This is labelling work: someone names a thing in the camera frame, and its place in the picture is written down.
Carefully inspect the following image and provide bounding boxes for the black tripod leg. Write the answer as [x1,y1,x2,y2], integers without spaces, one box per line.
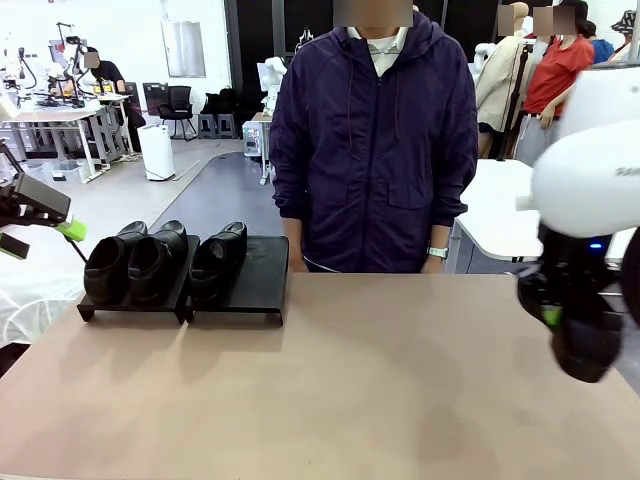
[0,139,90,264]

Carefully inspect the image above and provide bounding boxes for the white top workbench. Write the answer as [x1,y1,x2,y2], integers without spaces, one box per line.
[0,109,109,185]

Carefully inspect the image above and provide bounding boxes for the black shoe stand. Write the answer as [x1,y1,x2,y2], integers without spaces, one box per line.
[77,234,201,325]
[184,234,290,327]

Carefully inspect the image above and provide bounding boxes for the white air purifier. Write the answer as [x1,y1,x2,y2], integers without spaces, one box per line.
[137,124,176,182]

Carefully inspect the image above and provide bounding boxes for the black office chair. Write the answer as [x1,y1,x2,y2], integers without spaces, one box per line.
[157,85,197,141]

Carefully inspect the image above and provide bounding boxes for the person in purple jacket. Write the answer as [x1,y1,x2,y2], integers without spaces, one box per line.
[268,0,480,275]

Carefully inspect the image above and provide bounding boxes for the white plastic cover cloth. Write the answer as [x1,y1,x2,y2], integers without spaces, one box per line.
[0,259,84,349]

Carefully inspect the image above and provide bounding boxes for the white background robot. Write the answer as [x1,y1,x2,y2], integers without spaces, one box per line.
[257,55,289,119]

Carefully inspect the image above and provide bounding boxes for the black leather dress shoe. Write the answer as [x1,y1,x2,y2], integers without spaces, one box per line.
[83,221,150,306]
[516,264,626,385]
[188,221,249,309]

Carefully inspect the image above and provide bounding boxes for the white table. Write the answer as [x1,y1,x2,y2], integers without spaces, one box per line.
[444,158,640,274]

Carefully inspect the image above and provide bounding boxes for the mannequin with patterned hat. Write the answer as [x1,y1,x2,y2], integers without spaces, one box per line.
[610,8,640,64]

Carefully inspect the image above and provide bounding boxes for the grey wall panel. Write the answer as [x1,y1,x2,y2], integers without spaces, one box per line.
[160,20,207,79]

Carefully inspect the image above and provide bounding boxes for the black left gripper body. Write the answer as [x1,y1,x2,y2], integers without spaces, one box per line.
[0,172,73,229]

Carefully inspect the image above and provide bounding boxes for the black shoe with metal buckle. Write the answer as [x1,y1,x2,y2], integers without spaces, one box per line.
[127,219,190,307]

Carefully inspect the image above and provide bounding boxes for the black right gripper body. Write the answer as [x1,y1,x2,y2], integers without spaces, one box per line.
[537,222,624,322]

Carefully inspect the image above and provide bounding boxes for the computer case with lights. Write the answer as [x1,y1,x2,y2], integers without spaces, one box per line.
[242,121,273,159]

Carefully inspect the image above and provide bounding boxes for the black backpack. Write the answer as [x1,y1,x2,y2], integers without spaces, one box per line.
[200,85,241,117]

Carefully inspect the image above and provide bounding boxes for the mannequin in beige coat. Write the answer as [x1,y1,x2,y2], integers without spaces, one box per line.
[474,2,536,160]

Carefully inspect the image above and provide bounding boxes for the figure in red shirt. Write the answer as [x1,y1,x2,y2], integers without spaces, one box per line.
[514,0,596,169]

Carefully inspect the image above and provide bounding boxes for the person's right forearm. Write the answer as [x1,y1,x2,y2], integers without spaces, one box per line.
[283,217,305,256]

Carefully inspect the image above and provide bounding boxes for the clear plastic storage box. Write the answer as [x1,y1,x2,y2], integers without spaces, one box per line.
[42,159,86,185]

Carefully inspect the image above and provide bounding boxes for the seated person in black shirt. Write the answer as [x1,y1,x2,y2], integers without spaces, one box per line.
[79,46,147,154]

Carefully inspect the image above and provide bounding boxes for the person in blue shirt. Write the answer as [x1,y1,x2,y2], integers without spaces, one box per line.
[582,19,616,66]

